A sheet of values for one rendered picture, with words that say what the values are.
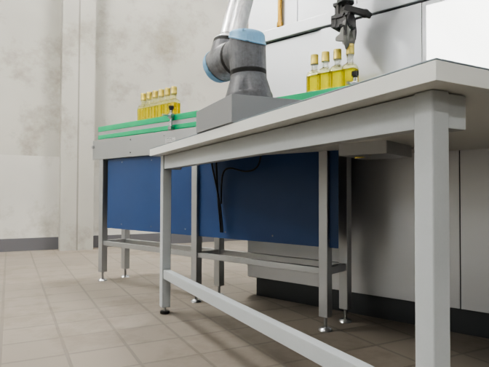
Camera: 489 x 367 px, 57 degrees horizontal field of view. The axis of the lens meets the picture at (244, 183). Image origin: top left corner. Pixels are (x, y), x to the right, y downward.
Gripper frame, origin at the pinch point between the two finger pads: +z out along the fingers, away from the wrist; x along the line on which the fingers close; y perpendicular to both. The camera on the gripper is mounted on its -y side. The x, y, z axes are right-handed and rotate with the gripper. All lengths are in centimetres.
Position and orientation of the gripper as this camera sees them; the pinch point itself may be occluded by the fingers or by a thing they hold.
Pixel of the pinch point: (350, 46)
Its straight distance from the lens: 203.6
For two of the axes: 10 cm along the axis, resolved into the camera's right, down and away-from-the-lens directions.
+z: 0.0, 10.0, -0.3
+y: -7.6, 0.1, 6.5
